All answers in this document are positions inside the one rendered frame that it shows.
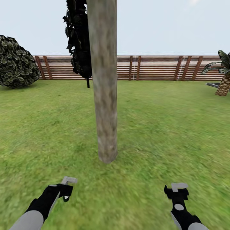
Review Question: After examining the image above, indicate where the pesticide atomizer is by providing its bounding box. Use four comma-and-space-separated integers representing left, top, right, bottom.
63, 196, 70, 202

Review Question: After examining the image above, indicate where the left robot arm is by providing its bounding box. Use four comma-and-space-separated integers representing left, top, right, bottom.
9, 176, 78, 230

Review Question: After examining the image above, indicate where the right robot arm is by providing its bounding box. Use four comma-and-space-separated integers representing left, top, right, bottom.
164, 183, 209, 230

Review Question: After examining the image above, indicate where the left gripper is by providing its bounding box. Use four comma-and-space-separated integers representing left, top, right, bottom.
60, 184, 73, 197

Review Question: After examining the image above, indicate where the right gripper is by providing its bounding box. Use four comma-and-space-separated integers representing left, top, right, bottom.
164, 185, 189, 200

